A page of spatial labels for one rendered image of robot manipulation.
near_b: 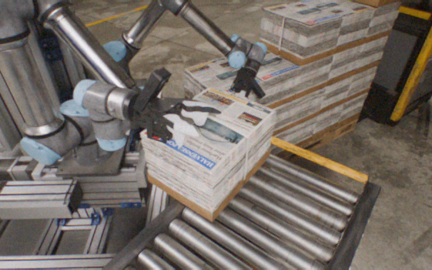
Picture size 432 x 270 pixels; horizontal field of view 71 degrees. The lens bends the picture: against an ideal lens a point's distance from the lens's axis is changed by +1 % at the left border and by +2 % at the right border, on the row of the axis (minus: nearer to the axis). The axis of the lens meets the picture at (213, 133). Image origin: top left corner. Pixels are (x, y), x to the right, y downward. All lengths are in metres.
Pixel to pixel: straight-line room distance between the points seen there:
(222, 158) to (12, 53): 0.60
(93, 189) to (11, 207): 0.28
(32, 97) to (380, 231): 1.95
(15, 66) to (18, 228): 1.21
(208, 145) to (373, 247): 1.43
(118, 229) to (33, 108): 0.96
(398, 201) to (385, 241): 0.37
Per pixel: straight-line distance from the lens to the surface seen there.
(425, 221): 2.37
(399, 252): 2.14
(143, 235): 0.98
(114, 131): 0.82
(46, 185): 1.34
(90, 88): 0.78
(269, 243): 0.97
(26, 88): 0.96
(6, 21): 0.88
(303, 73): 1.88
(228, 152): 0.86
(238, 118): 1.00
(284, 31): 1.89
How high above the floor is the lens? 1.61
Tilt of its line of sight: 39 degrees down
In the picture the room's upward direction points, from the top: straight up
